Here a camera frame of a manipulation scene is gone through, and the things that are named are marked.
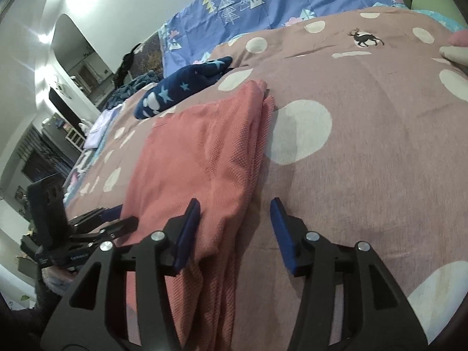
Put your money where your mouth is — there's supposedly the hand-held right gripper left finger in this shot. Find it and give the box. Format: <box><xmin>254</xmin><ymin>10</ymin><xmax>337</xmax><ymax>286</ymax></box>
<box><xmin>41</xmin><ymin>198</ymin><xmax>201</xmax><ymax>351</ymax></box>

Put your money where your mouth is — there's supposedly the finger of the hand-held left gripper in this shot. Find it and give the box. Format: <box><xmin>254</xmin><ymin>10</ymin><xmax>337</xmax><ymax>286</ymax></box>
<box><xmin>71</xmin><ymin>216</ymin><xmax>140</xmax><ymax>244</ymax></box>
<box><xmin>69</xmin><ymin>205</ymin><xmax>123</xmax><ymax>229</ymax></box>

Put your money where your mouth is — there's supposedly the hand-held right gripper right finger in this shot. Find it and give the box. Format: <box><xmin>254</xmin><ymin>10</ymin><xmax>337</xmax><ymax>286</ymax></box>
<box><xmin>270</xmin><ymin>197</ymin><xmax>428</xmax><ymax>351</ymax></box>

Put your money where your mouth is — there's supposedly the coral knit garment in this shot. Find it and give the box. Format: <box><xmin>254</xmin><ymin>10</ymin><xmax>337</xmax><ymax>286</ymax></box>
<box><xmin>122</xmin><ymin>80</ymin><xmax>276</xmax><ymax>351</ymax></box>

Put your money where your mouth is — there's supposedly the light blue printed bedsheet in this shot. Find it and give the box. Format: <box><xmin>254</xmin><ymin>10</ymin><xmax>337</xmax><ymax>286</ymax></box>
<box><xmin>63</xmin><ymin>146</ymin><xmax>96</xmax><ymax>206</ymax></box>

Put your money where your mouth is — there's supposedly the dark cabinet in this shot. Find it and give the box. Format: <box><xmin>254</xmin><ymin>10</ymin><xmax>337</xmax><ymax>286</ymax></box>
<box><xmin>16</xmin><ymin>124</ymin><xmax>79</xmax><ymax>191</ymax></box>

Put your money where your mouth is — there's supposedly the white small rack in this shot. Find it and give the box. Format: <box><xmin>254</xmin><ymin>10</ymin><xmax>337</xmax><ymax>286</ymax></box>
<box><xmin>66</xmin><ymin>128</ymin><xmax>87</xmax><ymax>151</ymax></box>

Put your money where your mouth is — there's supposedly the white folded cloth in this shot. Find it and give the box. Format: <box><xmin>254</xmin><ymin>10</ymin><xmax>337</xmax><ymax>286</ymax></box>
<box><xmin>85</xmin><ymin>108</ymin><xmax>123</xmax><ymax>150</ymax></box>

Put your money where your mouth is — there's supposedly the teal crumpled blanket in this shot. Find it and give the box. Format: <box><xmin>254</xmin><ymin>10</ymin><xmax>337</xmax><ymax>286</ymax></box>
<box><xmin>106</xmin><ymin>72</ymin><xmax>163</xmax><ymax>110</ymax></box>

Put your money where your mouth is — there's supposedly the brown dotted blanket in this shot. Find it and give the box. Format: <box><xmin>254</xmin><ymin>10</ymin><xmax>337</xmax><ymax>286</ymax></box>
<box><xmin>62</xmin><ymin>5</ymin><xmax>468</xmax><ymax>351</ymax></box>

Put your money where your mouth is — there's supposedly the navy star print garment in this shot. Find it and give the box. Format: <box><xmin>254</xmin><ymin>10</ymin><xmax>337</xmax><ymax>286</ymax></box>
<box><xmin>133</xmin><ymin>56</ymin><xmax>235</xmax><ymax>120</ymax></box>

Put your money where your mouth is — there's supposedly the black hanging bag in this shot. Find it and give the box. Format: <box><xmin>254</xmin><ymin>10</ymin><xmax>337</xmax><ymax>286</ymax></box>
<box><xmin>113</xmin><ymin>43</ymin><xmax>143</xmax><ymax>85</ymax></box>

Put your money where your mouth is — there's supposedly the dark patterned panel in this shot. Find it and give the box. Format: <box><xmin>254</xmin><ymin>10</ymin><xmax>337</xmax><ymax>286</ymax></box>
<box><xmin>128</xmin><ymin>31</ymin><xmax>164</xmax><ymax>81</ymax></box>

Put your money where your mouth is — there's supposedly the green pillow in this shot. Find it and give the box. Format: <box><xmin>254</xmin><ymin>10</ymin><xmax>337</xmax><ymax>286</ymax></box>
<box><xmin>410</xmin><ymin>0</ymin><xmax>468</xmax><ymax>27</ymax></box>

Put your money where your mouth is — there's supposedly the black wall shelf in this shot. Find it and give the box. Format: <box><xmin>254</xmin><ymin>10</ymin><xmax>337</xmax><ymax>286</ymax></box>
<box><xmin>47</xmin><ymin>89</ymin><xmax>83</xmax><ymax>127</ymax></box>

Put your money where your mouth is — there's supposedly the arched wall mirror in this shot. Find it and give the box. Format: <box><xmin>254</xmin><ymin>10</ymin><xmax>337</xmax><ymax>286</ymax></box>
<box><xmin>51</xmin><ymin>14</ymin><xmax>115</xmax><ymax>107</ymax></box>

